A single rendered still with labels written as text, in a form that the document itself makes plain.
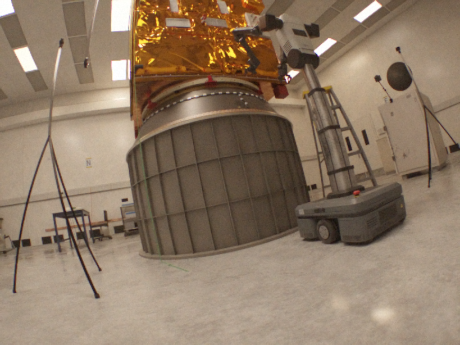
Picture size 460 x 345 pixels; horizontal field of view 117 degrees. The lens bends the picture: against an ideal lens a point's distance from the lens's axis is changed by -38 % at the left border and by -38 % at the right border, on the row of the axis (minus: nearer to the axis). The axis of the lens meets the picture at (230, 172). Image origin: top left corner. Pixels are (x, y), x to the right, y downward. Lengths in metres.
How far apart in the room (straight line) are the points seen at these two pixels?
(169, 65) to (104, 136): 5.80
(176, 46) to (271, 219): 2.11
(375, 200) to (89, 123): 8.09
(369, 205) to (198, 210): 1.32
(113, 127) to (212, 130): 6.40
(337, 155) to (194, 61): 1.82
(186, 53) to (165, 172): 1.37
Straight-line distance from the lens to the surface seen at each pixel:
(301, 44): 1.80
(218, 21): 3.35
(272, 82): 3.00
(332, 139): 1.52
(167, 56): 2.59
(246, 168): 1.95
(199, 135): 1.98
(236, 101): 2.27
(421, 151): 4.52
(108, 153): 7.81
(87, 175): 7.75
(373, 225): 1.28
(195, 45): 2.80
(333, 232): 1.39
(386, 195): 1.39
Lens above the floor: 0.39
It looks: 8 degrees up
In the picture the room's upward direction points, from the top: 12 degrees counter-clockwise
